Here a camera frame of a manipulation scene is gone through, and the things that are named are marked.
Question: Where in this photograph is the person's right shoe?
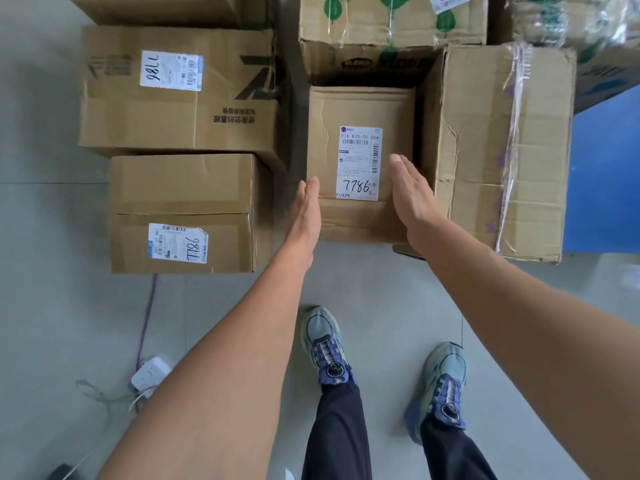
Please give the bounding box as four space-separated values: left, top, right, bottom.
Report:
403 341 469 447

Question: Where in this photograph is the person's right leg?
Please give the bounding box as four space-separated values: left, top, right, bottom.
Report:
419 417 497 480

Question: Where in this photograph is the pile of plain cardboard boxes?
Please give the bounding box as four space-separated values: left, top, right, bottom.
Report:
65 0 290 171

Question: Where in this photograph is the person's right hand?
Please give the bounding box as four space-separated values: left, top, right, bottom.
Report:
389 153 447 258

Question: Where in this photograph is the person's leg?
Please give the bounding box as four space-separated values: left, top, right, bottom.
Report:
301 378 375 480
419 417 497 480

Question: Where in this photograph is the white power strip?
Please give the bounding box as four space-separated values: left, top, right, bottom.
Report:
129 356 173 394

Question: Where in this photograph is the person's right forearm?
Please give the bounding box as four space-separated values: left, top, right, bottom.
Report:
409 218 640 480

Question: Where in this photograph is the small brown box 7786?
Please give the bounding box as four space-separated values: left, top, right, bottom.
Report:
305 85 417 244

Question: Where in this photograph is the blue plastic pallet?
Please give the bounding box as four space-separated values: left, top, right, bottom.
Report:
563 82 640 254

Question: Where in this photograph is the dark purple power cable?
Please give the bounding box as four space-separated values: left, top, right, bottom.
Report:
135 273 159 371

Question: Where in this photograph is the low brown box 7786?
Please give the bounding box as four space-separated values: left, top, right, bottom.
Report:
108 153 275 275

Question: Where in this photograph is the person's shoe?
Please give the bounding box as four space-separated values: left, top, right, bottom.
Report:
403 341 469 447
299 305 355 388

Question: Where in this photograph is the person's left hand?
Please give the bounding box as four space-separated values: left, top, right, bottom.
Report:
279 175 323 269

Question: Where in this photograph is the person's left forearm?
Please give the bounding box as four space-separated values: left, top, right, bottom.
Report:
97 247 311 480

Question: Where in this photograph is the green leaf box 0245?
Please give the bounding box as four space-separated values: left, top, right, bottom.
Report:
298 0 489 88

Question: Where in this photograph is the person's left leg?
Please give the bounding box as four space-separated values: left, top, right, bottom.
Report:
301 378 375 480

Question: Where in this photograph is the orange leaf box 8935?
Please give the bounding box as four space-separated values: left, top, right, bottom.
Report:
487 0 640 115

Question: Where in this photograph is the white charger cable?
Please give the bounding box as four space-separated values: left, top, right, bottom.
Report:
75 378 159 415

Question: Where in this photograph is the person's left shoe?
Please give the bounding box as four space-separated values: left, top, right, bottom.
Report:
299 305 355 388

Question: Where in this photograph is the tall plain brown box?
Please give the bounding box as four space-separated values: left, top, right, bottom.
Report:
419 42 577 265

